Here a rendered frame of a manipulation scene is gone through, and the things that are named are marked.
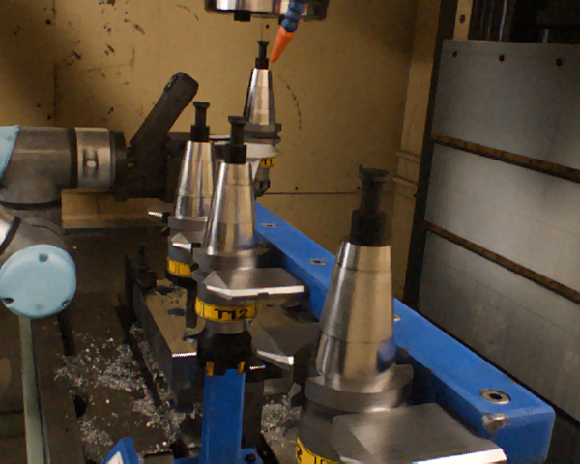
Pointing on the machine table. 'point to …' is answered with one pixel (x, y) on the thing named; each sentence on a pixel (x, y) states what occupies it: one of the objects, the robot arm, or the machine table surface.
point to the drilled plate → (178, 366)
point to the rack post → (222, 422)
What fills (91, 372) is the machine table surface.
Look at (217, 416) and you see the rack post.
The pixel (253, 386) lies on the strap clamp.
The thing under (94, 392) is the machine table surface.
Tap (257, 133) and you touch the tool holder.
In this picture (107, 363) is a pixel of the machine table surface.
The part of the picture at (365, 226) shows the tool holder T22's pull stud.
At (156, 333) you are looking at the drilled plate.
